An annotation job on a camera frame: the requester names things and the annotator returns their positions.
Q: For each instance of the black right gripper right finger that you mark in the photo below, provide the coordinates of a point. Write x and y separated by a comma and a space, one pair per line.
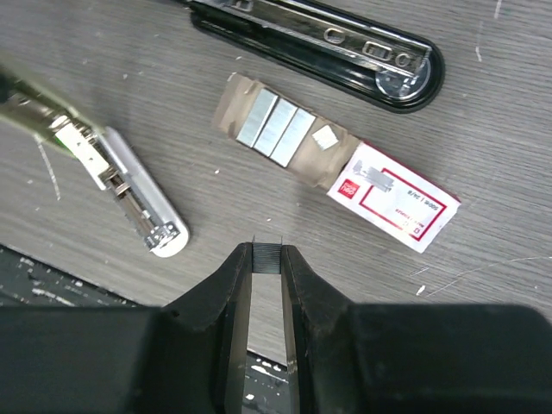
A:
316, 338

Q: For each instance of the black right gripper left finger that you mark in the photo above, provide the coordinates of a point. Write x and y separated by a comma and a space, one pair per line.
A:
205, 347

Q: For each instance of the red white staple box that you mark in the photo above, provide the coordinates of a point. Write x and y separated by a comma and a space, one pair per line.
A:
354, 173

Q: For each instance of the silver staple strips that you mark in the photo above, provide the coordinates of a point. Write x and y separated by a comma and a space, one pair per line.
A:
276, 127

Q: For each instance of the black stapler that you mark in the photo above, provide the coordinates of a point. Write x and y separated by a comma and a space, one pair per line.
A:
392, 69

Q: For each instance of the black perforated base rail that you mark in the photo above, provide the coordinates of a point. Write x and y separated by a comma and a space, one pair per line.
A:
68, 346

